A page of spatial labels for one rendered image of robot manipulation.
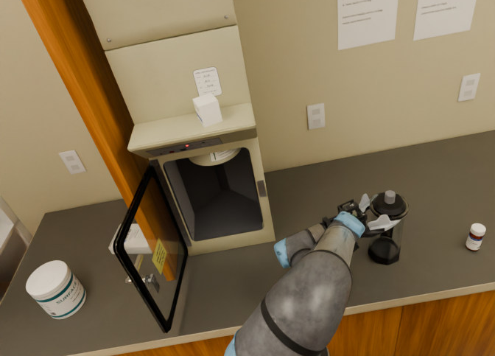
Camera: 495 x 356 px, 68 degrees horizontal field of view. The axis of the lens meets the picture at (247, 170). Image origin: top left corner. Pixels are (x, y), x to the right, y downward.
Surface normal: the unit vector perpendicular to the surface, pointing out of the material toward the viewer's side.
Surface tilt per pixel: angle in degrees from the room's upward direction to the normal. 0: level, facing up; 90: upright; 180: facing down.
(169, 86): 90
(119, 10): 90
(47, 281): 0
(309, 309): 33
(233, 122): 0
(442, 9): 90
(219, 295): 0
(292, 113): 90
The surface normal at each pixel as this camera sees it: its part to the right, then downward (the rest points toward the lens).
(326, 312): 0.42, -0.20
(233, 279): -0.16, -0.77
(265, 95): 0.09, 0.61
